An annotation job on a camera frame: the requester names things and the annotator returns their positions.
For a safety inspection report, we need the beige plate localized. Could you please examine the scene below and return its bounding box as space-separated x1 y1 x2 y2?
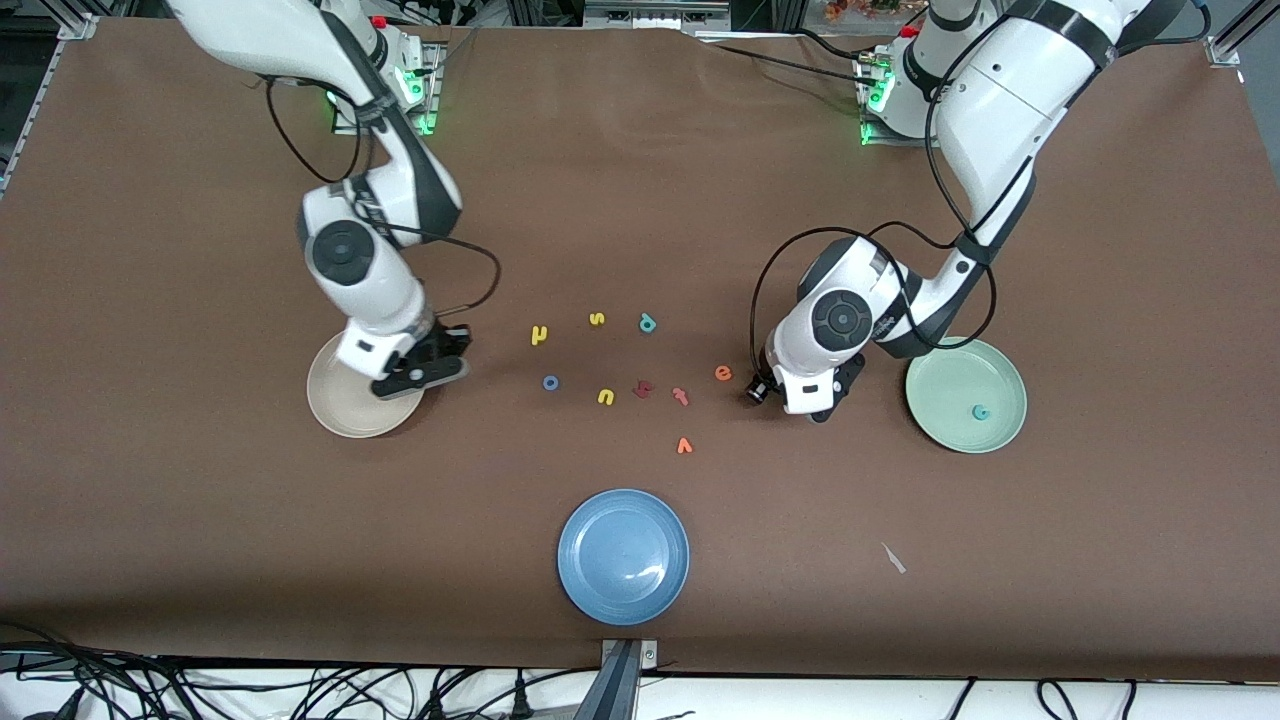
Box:
306 335 426 439

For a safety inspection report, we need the green plate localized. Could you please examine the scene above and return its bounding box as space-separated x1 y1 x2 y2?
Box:
904 336 1028 455

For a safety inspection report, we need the blue plate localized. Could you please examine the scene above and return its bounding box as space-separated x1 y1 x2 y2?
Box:
556 488 691 627

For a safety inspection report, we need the orange leafy object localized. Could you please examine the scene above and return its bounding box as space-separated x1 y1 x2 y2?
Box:
823 0 906 23

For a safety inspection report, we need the aluminium corner profile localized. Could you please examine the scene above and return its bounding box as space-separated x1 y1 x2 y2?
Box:
1205 0 1280 69
0 0 101 196

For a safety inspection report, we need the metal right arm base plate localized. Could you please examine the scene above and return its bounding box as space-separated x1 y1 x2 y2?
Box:
333 28 443 136

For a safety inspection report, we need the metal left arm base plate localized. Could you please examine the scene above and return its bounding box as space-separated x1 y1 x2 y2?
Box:
856 50 941 148

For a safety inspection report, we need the grey metal camera post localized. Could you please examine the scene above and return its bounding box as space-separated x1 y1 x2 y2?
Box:
600 640 659 720

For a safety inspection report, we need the thin black table cable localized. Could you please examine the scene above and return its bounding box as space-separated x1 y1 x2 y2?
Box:
790 26 883 61
695 38 869 79

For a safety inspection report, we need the metal frame rail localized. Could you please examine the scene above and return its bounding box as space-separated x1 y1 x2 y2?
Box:
583 0 733 33

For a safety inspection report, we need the black cable tangle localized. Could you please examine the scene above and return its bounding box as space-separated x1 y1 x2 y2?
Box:
0 622 601 720

